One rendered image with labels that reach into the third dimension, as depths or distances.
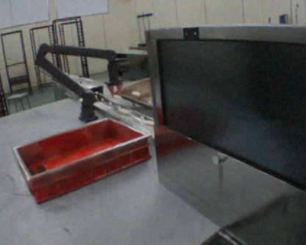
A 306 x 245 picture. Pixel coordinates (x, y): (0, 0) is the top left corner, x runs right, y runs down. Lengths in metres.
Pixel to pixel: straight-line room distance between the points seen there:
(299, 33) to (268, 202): 0.32
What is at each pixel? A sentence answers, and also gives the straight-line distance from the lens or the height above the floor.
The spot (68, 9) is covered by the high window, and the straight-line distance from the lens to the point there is 8.78.
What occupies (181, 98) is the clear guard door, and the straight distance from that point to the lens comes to 0.66.
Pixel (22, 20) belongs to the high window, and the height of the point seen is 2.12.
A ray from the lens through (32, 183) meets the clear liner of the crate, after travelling 0.86.
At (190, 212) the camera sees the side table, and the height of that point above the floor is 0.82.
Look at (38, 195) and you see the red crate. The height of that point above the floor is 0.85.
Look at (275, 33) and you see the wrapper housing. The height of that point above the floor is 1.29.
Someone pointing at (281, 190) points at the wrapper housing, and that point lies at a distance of 0.51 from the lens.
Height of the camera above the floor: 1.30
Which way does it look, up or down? 19 degrees down
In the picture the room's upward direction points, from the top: 6 degrees counter-clockwise
